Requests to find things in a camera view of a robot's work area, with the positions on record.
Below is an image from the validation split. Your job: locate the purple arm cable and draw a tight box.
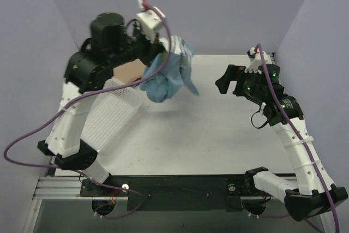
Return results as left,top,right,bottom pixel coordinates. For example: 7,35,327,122
245,43,340,233
3,1,173,219

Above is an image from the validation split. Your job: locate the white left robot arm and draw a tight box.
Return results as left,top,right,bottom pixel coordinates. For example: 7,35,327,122
38,11,164,196

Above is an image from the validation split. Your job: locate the aluminium front rail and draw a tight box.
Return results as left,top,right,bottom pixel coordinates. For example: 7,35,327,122
32,177,93,200

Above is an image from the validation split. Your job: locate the white perforated plastic basket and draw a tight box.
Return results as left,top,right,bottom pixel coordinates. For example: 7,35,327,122
81,87,142,152

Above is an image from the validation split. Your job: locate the light blue t shirt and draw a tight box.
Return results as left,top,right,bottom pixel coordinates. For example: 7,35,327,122
140,35,199,103

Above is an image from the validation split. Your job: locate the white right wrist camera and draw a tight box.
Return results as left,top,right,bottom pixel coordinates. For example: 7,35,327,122
244,47,273,73

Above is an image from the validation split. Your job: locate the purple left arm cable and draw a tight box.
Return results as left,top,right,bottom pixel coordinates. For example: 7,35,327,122
3,1,173,219

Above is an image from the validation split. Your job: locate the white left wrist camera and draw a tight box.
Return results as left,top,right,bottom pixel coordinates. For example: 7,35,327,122
136,0,166,42

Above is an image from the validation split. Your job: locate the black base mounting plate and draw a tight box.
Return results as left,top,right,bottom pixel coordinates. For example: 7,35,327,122
80,174,271,212

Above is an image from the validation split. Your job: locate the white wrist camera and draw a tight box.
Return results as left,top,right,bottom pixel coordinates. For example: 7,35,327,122
136,0,166,42
244,47,273,73

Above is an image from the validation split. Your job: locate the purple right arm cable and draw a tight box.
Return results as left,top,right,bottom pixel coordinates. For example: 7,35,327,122
245,43,340,233

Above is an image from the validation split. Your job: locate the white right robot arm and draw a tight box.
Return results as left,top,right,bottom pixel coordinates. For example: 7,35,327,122
215,64,348,222

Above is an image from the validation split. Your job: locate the beige folded t shirt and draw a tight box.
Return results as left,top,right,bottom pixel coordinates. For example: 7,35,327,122
113,59,146,84

